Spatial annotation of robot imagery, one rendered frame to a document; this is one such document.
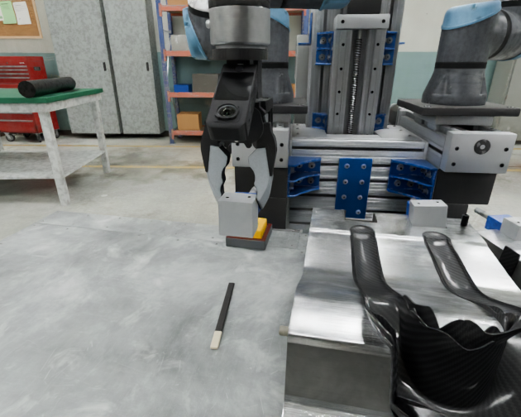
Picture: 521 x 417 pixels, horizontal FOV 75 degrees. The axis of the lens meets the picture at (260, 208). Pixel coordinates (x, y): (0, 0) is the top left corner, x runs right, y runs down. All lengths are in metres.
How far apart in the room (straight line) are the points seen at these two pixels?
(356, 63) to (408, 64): 5.07
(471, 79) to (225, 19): 0.71
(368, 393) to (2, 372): 0.41
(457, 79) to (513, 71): 5.23
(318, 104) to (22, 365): 0.97
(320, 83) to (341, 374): 0.94
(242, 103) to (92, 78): 5.74
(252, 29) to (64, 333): 0.46
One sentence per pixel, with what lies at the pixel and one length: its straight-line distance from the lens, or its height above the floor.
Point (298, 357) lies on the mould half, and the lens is 0.30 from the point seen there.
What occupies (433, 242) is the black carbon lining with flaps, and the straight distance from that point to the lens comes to 0.58.
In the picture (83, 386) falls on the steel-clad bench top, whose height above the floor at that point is 0.80.
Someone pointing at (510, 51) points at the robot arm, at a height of 1.16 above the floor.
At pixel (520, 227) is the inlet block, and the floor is 0.88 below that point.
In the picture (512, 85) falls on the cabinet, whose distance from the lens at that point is 6.26.
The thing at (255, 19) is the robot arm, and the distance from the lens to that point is 0.45.
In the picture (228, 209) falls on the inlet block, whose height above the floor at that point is 0.95.
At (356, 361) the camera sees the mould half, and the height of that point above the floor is 0.92.
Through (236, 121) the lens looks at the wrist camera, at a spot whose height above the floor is 1.08.
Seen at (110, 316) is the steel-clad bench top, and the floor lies 0.80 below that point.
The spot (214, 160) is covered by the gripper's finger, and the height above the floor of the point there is 1.01.
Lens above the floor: 1.13
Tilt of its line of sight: 23 degrees down
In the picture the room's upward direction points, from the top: straight up
